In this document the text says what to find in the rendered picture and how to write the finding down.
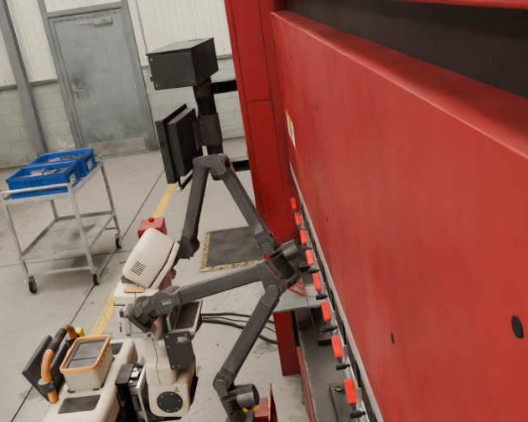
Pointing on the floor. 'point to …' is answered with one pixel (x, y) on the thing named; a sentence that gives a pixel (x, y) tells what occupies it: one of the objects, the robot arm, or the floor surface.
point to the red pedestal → (152, 225)
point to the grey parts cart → (64, 229)
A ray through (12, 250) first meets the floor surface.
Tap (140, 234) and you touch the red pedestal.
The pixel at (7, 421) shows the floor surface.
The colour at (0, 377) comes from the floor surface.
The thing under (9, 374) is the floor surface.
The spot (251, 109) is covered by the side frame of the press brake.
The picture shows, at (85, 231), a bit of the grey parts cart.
